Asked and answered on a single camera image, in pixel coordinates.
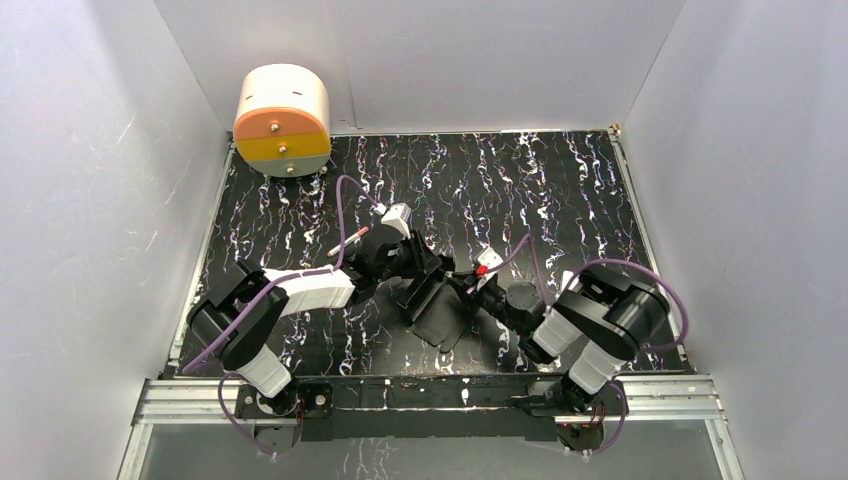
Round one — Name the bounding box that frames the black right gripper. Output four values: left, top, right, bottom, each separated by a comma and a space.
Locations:
446, 268, 525, 335

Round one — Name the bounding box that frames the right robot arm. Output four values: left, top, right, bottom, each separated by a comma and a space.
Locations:
448, 264, 671, 414

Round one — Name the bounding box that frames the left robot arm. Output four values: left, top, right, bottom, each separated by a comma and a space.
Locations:
183, 226, 456, 416

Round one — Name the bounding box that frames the pink white marker pen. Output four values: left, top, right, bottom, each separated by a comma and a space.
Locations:
327, 226, 370, 258

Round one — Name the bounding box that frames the round cream drawer cabinet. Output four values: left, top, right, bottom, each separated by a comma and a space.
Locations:
233, 64, 331, 178

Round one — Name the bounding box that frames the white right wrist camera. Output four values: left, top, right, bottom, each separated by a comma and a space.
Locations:
474, 246, 504, 278

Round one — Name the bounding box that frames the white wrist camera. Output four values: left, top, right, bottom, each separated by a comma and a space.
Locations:
474, 246, 504, 278
380, 203, 411, 239

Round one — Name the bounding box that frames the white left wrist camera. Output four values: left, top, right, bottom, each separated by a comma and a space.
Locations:
380, 203, 411, 239

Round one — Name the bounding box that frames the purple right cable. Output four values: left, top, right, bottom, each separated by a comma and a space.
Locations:
480, 233, 690, 457

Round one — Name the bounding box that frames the purple cable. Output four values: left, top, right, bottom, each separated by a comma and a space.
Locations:
480, 233, 690, 457
180, 174, 386, 458

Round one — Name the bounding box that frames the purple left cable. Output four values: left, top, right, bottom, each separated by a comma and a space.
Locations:
180, 174, 386, 458

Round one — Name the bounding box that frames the aluminium front rail frame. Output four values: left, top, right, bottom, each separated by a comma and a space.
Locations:
119, 373, 743, 479

